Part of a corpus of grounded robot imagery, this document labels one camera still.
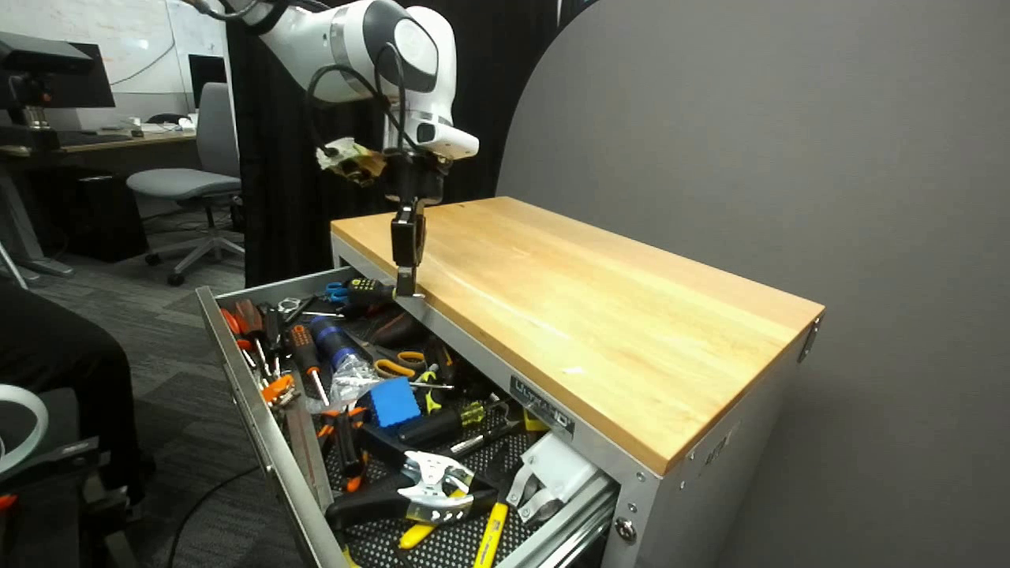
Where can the long pale flat tool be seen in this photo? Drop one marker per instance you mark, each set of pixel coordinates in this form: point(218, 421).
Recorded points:
point(306, 452)

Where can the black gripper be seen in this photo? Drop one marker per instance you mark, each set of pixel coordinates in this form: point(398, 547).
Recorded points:
point(417, 178)

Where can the leg in black trousers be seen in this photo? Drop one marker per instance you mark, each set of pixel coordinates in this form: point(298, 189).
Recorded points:
point(66, 348)

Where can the grey round photo backdrop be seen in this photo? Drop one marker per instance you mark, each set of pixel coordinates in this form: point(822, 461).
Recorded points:
point(791, 159)

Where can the black orange grip screwdriver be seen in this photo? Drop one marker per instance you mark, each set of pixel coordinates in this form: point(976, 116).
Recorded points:
point(306, 352)

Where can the blue rectangular block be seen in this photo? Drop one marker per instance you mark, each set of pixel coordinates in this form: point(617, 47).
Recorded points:
point(397, 400)

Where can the grey office chair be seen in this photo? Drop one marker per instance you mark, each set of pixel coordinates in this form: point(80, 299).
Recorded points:
point(215, 129)

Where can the wooden office desk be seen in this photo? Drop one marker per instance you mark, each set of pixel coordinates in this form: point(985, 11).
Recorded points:
point(106, 142)

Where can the clear bag of screws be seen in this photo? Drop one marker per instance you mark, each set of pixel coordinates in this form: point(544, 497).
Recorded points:
point(351, 378)

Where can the white plastic part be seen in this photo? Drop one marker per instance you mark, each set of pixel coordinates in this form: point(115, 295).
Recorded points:
point(556, 473)

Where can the silver metal clamps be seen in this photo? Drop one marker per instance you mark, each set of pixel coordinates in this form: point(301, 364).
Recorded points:
point(293, 307)

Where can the black computer tower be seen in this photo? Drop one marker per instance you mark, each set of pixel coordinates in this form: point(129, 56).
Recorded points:
point(106, 214)

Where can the grey metal tool drawer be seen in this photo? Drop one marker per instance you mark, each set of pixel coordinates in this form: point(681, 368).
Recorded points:
point(263, 413)

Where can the small black computer monitor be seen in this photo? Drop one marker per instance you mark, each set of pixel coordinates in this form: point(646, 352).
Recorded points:
point(206, 81)

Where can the black curtain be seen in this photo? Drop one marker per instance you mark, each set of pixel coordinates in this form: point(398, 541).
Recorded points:
point(272, 189)

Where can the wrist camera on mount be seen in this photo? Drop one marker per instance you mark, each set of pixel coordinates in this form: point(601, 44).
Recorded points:
point(351, 159)

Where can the grey cabinet with wooden top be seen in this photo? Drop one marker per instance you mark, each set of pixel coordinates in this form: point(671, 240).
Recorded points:
point(589, 304)

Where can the white silver spring clamp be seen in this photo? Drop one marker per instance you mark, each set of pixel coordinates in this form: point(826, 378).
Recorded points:
point(431, 478)

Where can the white curved armrest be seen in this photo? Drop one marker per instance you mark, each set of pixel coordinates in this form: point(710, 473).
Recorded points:
point(43, 421)

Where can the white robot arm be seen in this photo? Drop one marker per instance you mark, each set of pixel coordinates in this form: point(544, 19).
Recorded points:
point(350, 50)

